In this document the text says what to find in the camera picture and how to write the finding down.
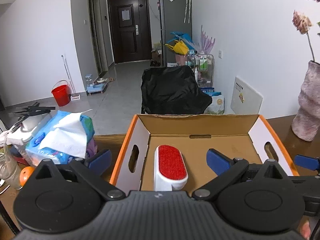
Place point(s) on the purple hangers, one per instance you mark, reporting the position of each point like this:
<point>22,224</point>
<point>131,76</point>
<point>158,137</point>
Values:
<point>206,43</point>

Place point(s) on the orange fruit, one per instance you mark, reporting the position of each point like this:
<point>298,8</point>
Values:
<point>25,174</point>

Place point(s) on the red white lint brush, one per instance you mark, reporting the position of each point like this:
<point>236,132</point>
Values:
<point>170,173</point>

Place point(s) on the orange cardboard box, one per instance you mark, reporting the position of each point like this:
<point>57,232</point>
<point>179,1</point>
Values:
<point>243,136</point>

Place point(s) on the metal utility cart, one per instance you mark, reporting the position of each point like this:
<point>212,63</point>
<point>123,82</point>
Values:
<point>204,70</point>

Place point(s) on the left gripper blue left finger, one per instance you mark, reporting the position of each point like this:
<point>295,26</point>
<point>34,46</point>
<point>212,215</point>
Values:
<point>100,162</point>

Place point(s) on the pet water feeder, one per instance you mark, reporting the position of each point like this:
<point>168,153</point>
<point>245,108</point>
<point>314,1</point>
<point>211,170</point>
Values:
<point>97,86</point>

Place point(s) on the red bucket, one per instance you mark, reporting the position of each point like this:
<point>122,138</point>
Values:
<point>61,93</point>

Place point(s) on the grey refrigerator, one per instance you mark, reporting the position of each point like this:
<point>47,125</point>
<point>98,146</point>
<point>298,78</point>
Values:
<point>171,15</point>

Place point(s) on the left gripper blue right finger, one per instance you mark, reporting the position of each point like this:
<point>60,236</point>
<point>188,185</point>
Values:
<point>218,162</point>

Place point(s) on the clear food container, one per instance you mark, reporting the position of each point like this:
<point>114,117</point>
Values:
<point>19,137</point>

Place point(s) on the white flat board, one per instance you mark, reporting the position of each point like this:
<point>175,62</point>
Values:
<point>245,100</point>

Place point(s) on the pink textured vase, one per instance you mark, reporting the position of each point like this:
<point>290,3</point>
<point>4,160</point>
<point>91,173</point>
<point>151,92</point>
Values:
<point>305,125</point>

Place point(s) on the dark entrance door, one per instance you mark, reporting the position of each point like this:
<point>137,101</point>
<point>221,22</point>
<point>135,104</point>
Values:
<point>130,30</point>

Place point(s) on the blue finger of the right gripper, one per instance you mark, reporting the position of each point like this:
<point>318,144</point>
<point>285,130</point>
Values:
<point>309,163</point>

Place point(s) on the dried pink roses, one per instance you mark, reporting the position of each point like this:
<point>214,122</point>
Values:
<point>303,25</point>

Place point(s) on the yellow bag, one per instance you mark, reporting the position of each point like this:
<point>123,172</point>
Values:
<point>179,48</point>

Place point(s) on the white mop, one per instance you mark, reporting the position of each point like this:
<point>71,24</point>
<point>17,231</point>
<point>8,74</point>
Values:
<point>74,95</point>

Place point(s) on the blue tissue pack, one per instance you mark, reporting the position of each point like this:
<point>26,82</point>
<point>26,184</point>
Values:
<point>62,139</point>

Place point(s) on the clear plastic cup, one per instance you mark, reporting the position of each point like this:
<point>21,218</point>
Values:
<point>10,170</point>

